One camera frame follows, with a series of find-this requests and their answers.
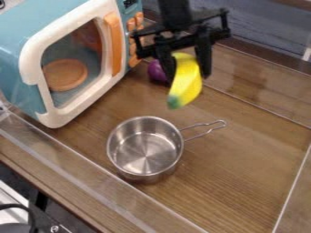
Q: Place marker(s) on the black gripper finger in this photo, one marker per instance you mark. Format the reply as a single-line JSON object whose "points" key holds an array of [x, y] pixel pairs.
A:
{"points": [[202, 50], [165, 59]]}

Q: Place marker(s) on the clear acrylic front barrier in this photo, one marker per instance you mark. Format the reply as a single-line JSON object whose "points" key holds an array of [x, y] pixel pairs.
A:
{"points": [[104, 201]]}

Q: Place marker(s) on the blue white toy microwave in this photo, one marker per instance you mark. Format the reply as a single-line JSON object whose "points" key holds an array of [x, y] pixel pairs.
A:
{"points": [[45, 30]]}

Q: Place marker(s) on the yellow toy banana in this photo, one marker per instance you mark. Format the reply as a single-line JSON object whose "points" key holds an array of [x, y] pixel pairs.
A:
{"points": [[186, 84]]}

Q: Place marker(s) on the silver metal pot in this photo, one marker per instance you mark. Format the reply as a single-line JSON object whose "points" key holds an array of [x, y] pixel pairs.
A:
{"points": [[144, 146]]}

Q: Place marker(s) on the purple toy eggplant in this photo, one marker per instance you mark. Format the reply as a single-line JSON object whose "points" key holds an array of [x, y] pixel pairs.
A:
{"points": [[154, 71]]}

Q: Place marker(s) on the orange microwave turntable plate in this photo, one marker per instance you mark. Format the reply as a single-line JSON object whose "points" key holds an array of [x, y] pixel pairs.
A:
{"points": [[64, 74]]}

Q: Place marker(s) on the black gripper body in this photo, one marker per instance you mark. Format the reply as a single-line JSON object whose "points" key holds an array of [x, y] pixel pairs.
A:
{"points": [[178, 30]]}

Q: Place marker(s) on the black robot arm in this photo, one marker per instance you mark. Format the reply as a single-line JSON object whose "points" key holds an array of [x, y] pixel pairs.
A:
{"points": [[168, 6]]}

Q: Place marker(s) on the clear acrylic right barrier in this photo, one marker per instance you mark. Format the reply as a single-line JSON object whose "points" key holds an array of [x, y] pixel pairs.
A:
{"points": [[293, 218]]}

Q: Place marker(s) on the clear acrylic barrier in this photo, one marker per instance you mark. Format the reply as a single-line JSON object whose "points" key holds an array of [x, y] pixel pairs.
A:
{"points": [[104, 201], [293, 218]]}

